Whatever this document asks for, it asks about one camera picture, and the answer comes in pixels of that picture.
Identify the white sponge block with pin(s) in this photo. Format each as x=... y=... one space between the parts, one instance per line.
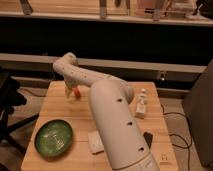
x=95 y=143

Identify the wooden table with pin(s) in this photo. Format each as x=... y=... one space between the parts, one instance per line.
x=77 y=113

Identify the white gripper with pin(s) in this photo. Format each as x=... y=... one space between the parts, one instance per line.
x=70 y=83

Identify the dark cabinet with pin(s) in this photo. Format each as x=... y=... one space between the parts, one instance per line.
x=198 y=107

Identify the black small object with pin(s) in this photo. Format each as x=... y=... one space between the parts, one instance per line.
x=149 y=138

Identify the orange red pepper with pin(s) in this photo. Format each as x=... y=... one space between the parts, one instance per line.
x=77 y=93

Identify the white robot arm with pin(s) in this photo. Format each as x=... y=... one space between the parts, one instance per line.
x=109 y=98

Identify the white spray bottle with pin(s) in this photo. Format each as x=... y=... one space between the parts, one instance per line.
x=141 y=104

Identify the green glass bowl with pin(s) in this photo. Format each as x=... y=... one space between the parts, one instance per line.
x=53 y=138

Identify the black chair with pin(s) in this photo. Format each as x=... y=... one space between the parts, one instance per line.
x=9 y=98

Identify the white ceramic cup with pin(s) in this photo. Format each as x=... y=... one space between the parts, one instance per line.
x=130 y=94

